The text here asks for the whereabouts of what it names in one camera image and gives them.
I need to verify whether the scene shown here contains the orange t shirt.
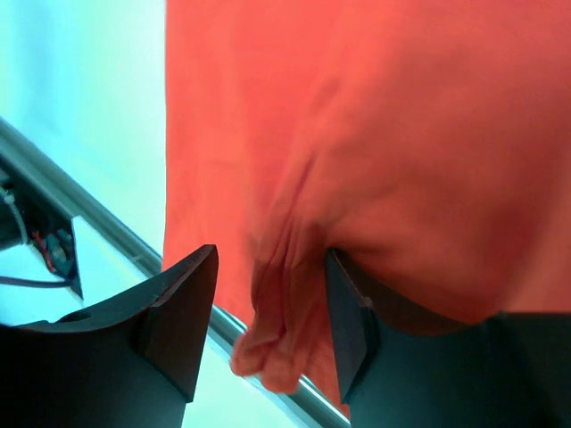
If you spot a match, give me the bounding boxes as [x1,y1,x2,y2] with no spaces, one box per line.
[163,1,570,403]

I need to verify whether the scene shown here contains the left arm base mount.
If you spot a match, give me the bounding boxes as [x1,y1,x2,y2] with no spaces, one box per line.
[1,165,84,299]

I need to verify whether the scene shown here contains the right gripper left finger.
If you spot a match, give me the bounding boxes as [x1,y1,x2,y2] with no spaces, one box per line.
[137,244,219,403]

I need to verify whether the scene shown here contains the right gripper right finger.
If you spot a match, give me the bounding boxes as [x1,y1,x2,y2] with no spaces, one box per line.
[325,250,464,403]

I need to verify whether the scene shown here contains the aluminium table rail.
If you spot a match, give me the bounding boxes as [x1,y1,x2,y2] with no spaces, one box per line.
[1,120,350,427]

